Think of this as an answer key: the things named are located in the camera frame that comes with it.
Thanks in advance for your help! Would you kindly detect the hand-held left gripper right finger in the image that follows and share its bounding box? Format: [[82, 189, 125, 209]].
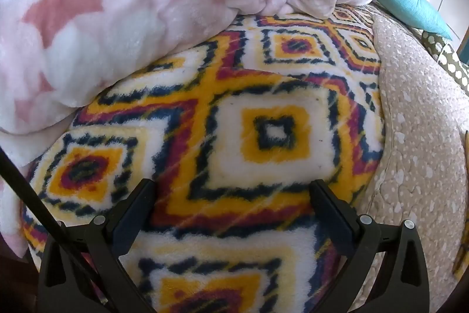
[[310, 179, 432, 313]]

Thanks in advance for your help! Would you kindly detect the diamond patterned fleece blanket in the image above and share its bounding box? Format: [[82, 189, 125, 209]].
[[22, 12, 385, 313]]

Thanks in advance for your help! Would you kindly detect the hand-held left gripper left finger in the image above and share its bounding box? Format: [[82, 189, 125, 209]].
[[38, 178, 157, 313]]

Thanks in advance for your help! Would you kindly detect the beige quilted spotted bedspread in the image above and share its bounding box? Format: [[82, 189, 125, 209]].
[[337, 3, 469, 313]]

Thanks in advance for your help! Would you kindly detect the yellow striped garment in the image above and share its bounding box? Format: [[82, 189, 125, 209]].
[[452, 130, 469, 280]]

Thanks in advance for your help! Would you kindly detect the pink floral fleece blanket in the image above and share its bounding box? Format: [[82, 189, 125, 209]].
[[0, 0, 380, 258]]

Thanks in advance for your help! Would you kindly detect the black cable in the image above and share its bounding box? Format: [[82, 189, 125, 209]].
[[0, 147, 115, 313]]

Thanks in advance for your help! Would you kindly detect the olive polka dot pillow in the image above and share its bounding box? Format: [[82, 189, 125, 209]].
[[421, 30, 469, 94]]

